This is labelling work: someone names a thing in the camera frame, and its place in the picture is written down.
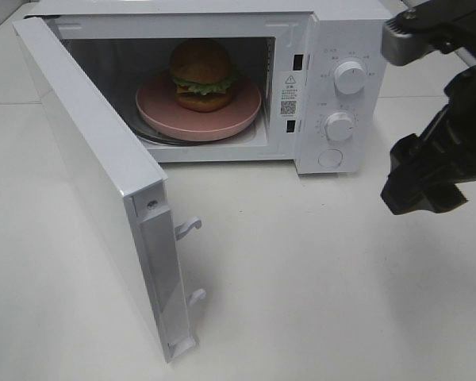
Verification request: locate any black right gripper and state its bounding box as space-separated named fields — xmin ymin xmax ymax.
xmin=381 ymin=1 xmax=476 ymax=215

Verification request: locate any round door release button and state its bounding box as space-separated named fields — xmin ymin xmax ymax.
xmin=318 ymin=148 xmax=343 ymax=168

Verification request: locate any burger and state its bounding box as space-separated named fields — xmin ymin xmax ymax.
xmin=168 ymin=39 xmax=240 ymax=113

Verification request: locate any pink plate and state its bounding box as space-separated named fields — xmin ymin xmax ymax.
xmin=136 ymin=72 xmax=262 ymax=142

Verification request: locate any white microwave door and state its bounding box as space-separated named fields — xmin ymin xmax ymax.
xmin=13 ymin=17 xmax=205 ymax=361

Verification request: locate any white upper dial knob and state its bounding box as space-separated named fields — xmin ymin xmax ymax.
xmin=333 ymin=59 xmax=366 ymax=95

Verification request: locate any white dial knob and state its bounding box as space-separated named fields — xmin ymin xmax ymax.
xmin=324 ymin=112 xmax=355 ymax=141
xmin=333 ymin=59 xmax=366 ymax=95

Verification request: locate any white lower dial knob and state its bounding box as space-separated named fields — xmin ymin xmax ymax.
xmin=324 ymin=112 xmax=355 ymax=141

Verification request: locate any white microwave oven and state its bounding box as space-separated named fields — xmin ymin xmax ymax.
xmin=14 ymin=1 xmax=389 ymax=174

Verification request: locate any glass turntable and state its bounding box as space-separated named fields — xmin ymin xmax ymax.
xmin=130 ymin=122 xmax=257 ymax=146

